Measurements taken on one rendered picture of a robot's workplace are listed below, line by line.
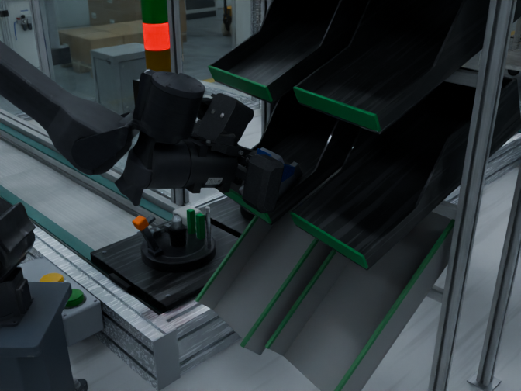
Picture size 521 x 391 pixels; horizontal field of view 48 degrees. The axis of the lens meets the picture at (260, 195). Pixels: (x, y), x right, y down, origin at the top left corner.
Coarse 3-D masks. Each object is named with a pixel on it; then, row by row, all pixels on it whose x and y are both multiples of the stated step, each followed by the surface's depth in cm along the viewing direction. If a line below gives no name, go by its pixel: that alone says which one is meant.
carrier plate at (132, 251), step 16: (160, 224) 121; (128, 240) 115; (224, 240) 115; (96, 256) 110; (112, 256) 110; (128, 256) 110; (224, 256) 110; (112, 272) 106; (128, 272) 105; (144, 272) 105; (160, 272) 105; (176, 272) 105; (192, 272) 105; (208, 272) 105; (144, 288) 100; (160, 288) 100; (176, 288) 100; (192, 288) 100; (160, 304) 97; (176, 304) 97
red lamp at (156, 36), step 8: (144, 24) 113; (152, 24) 112; (160, 24) 112; (144, 32) 113; (152, 32) 112; (160, 32) 113; (168, 32) 115; (144, 40) 114; (152, 40) 113; (160, 40) 113; (168, 40) 115; (152, 48) 114; (160, 48) 114; (168, 48) 116
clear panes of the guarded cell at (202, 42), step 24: (0, 0) 200; (24, 0) 206; (192, 0) 242; (216, 0) 231; (240, 0) 222; (0, 24) 203; (24, 24) 209; (192, 24) 246; (216, 24) 236; (240, 24) 226; (24, 48) 211; (192, 48) 251; (216, 48) 240; (192, 72) 256; (0, 96) 210
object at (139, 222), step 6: (138, 216) 102; (150, 216) 103; (138, 222) 101; (144, 222) 101; (150, 222) 103; (138, 228) 102; (144, 228) 102; (144, 234) 103; (150, 234) 104; (150, 240) 104; (150, 246) 105; (156, 246) 106
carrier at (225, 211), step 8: (224, 200) 132; (232, 200) 132; (200, 208) 128; (216, 208) 128; (224, 208) 128; (232, 208) 128; (240, 208) 126; (216, 216) 124; (224, 216) 124; (232, 216) 124; (240, 216) 124; (248, 216) 123; (216, 224) 123; (224, 224) 121; (232, 224) 121; (240, 224) 121; (232, 232) 120; (240, 232) 118
